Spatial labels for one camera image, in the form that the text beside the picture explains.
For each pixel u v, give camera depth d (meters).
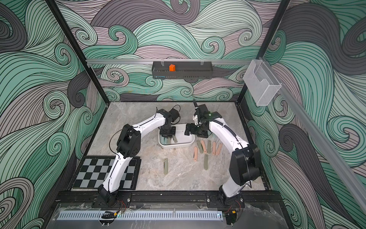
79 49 0.88
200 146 0.93
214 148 0.93
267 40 0.83
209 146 0.94
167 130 0.85
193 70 0.96
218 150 0.92
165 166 0.85
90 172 0.80
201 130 0.71
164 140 0.95
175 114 0.86
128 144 0.59
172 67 0.90
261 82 0.76
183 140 0.97
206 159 0.88
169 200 0.74
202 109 0.69
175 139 0.97
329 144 0.50
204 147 0.92
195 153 0.90
